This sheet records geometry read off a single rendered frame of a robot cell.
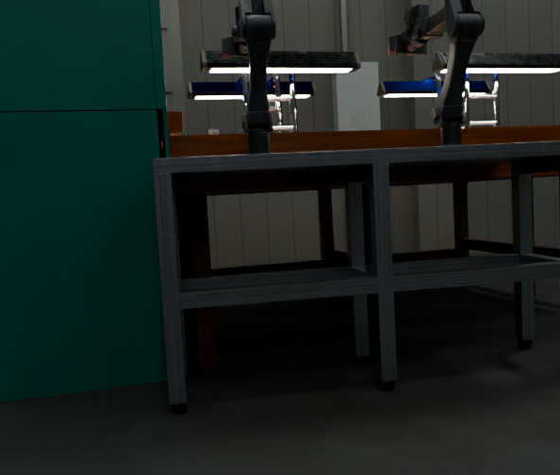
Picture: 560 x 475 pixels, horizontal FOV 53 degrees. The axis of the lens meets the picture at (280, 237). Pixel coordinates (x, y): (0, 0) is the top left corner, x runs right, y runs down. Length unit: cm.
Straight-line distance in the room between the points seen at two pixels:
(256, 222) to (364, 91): 127
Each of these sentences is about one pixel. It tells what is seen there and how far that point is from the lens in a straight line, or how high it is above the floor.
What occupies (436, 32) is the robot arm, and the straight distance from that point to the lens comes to 198.
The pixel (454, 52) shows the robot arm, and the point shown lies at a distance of 180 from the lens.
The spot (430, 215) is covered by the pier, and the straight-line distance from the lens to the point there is 453.
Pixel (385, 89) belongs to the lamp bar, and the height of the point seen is 107.
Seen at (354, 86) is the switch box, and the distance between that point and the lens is 440.
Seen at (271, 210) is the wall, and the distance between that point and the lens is 431.
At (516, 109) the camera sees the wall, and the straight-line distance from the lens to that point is 505.
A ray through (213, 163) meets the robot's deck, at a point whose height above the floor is 65.
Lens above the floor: 56
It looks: 4 degrees down
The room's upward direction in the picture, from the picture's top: 3 degrees counter-clockwise
